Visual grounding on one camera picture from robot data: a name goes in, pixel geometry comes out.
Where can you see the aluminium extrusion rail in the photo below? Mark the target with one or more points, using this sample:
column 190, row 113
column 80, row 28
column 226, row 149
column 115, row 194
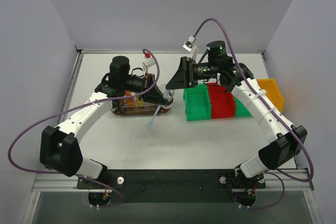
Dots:
column 61, row 183

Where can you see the right green plastic bin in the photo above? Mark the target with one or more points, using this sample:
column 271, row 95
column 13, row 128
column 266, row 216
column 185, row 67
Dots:
column 240, row 110

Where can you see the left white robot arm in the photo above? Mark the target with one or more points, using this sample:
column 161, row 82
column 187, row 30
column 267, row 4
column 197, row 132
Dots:
column 60, row 145

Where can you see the yellow toothpaste tube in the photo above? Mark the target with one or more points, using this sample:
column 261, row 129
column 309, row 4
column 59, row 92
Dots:
column 140, row 102

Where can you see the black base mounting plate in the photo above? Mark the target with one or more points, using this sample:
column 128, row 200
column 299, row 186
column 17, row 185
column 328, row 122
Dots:
column 179, row 185

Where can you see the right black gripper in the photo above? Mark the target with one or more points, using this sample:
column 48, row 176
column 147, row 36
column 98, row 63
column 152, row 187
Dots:
column 187, row 71

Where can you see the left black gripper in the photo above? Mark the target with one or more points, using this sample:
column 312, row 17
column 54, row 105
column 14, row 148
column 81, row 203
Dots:
column 151, row 85

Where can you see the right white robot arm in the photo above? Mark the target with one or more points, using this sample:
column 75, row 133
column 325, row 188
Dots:
column 285, row 140

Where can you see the orange toothpaste tube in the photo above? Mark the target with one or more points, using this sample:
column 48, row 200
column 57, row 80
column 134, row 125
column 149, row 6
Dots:
column 129, row 101

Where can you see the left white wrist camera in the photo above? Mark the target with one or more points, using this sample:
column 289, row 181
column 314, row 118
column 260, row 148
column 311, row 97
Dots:
column 147, row 63

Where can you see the clear acrylic toothbrush holder rack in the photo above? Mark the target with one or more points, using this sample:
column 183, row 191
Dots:
column 148, row 107

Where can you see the brown oval wooden tray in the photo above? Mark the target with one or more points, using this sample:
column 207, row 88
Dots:
column 117, row 112

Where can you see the left green plastic bin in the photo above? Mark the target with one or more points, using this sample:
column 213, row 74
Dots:
column 197, row 103

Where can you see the red plastic bin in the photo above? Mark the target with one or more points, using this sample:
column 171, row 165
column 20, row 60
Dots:
column 222, row 102

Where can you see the yellow plastic bin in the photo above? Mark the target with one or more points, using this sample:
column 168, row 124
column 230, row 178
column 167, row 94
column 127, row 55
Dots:
column 272, row 92

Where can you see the light blue toothbrush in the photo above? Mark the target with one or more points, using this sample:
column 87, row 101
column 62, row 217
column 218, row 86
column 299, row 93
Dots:
column 150, row 123

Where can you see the green plastic bin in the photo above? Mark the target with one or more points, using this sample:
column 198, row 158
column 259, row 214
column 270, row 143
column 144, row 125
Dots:
column 197, row 103
column 240, row 110

